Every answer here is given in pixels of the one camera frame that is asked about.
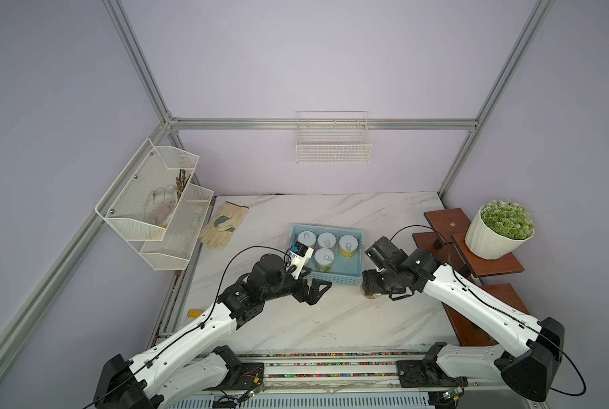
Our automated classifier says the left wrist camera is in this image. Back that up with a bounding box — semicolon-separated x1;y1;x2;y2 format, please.
287;241;314;279

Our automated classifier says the beige work glove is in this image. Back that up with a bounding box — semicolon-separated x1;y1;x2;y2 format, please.
200;201;249;249

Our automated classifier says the white pot green plant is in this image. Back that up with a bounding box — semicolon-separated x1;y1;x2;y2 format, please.
465;200;535;260

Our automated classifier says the white wire wall basket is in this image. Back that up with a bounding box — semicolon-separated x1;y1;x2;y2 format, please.
296;111;372;165

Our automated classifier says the yellow label can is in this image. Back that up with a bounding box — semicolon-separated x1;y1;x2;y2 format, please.
338;234;359;259

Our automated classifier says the yellow plastic scoop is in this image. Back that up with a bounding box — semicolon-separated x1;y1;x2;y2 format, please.
187;309;204;319

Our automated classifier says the green label can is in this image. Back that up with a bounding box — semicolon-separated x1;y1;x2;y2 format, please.
314;249;335;273

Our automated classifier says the white wire wall shelf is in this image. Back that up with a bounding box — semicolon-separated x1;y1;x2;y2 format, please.
95;140;214;271

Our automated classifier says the light blue plastic basket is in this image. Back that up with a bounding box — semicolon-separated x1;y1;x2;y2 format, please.
289;224;366;286

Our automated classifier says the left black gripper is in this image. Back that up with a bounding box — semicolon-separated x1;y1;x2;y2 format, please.
262;267;330;303

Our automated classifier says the pink label can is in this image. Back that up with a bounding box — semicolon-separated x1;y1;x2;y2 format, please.
297;230;317;249
317;232;338;252

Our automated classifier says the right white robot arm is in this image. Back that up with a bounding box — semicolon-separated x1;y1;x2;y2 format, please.
362;237;565;402

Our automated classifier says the brown wooden step shelf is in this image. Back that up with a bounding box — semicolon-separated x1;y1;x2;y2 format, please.
412;208;524;347

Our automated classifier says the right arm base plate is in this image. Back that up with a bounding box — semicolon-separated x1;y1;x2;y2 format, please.
396;361;467;389

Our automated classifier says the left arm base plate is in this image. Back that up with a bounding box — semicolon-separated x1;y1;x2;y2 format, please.
213;362;265;391

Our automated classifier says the clear plastic bag in shelf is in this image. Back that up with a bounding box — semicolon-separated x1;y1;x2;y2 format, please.
144;185;178;228

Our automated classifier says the aluminium frame rail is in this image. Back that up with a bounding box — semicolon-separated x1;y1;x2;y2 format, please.
171;119;478;131

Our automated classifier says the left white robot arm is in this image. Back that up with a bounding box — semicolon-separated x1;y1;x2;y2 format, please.
90;254;332;408

